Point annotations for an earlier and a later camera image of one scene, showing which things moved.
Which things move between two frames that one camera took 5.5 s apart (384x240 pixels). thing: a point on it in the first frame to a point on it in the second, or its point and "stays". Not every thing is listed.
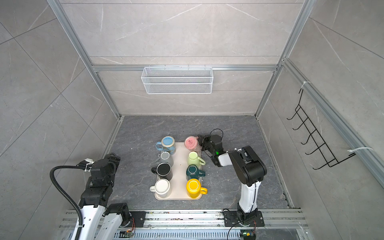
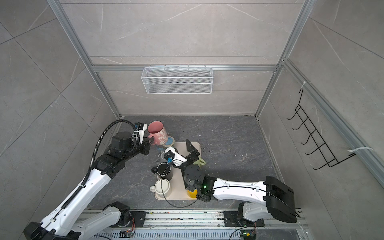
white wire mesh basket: x=177 y=80 stays
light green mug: x=193 y=159 stays
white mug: x=162 y=188 stays
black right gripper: x=203 y=140 to x=194 y=150
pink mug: x=191 y=142 to x=156 y=129
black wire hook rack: x=323 y=149 stays
